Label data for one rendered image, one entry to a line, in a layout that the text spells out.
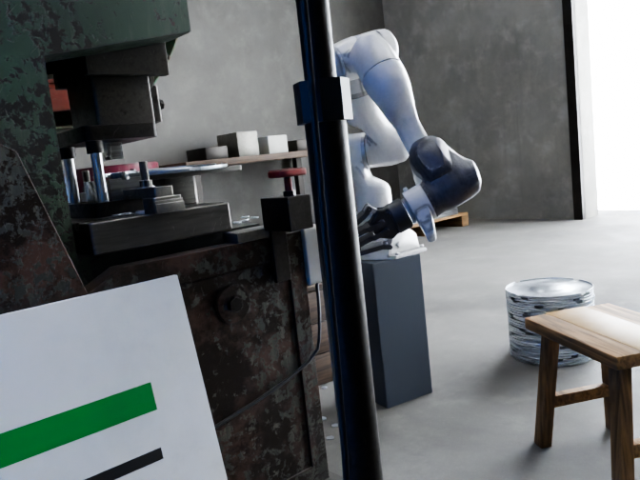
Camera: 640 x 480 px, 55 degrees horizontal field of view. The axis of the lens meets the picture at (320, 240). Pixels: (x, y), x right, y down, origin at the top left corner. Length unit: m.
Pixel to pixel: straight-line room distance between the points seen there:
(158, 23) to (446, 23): 5.35
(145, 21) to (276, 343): 0.71
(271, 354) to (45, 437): 0.50
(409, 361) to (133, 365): 1.03
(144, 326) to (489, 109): 5.30
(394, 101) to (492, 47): 4.67
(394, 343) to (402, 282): 0.19
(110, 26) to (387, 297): 1.08
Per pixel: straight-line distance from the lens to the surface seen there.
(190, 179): 1.47
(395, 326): 1.90
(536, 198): 5.98
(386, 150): 1.84
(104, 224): 1.19
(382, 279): 1.84
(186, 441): 1.20
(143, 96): 1.41
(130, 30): 1.29
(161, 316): 1.17
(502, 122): 6.11
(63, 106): 1.77
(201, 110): 5.42
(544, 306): 2.18
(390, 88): 1.52
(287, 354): 1.39
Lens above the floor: 0.78
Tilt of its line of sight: 8 degrees down
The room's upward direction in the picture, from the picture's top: 6 degrees counter-clockwise
